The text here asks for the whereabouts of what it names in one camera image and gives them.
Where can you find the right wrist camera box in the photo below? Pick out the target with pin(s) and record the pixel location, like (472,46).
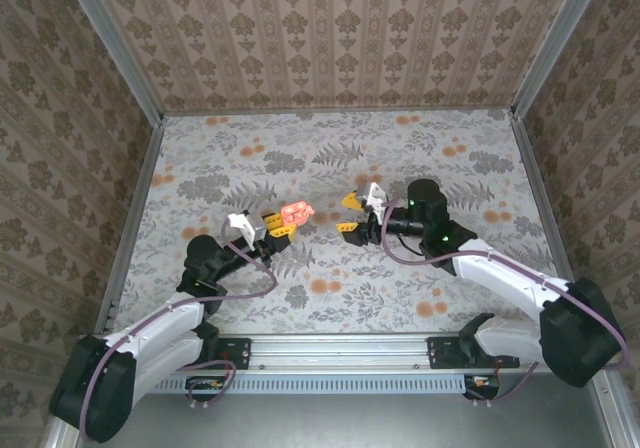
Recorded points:
(372,197)

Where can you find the grey metal sheet shelf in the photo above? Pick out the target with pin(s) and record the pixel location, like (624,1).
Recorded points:
(340,423)

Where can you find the aluminium side rail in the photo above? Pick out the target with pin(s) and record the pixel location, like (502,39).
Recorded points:
(135,208)
(545,193)

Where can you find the floral patterned table cover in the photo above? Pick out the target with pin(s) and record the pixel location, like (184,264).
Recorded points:
(300,148)

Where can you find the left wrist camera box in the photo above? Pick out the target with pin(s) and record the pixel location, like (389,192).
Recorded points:
(245,225)

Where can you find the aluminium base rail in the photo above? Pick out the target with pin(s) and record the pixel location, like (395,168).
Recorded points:
(340,350)

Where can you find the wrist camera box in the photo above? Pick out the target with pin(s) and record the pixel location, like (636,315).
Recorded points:
(245,225)
(372,197)

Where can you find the aluminium frame post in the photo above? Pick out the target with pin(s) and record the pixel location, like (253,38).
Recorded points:
(115,48)
(555,48)

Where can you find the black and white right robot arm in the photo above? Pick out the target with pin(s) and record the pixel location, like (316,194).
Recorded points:
(575,338)

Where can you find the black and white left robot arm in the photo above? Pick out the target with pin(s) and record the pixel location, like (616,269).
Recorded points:
(100,393)

